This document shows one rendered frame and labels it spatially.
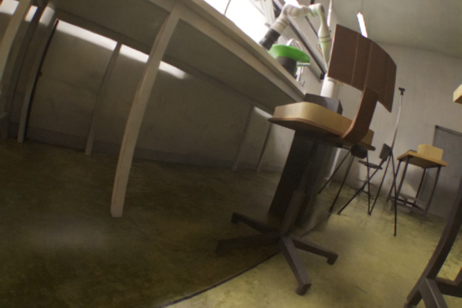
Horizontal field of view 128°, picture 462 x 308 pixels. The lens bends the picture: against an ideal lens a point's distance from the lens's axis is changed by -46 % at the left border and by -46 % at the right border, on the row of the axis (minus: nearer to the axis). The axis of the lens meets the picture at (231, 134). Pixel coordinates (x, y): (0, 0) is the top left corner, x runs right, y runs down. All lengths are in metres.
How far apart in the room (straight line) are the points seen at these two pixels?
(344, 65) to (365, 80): 0.09
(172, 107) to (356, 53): 1.55
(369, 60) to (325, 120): 0.25
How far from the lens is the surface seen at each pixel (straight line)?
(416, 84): 6.35
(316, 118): 0.67
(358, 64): 0.71
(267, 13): 1.54
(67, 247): 0.70
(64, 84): 1.61
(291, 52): 1.34
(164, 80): 1.81
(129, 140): 0.76
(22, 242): 0.71
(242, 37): 0.98
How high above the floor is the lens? 0.46
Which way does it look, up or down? 1 degrees down
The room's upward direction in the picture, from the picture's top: 17 degrees clockwise
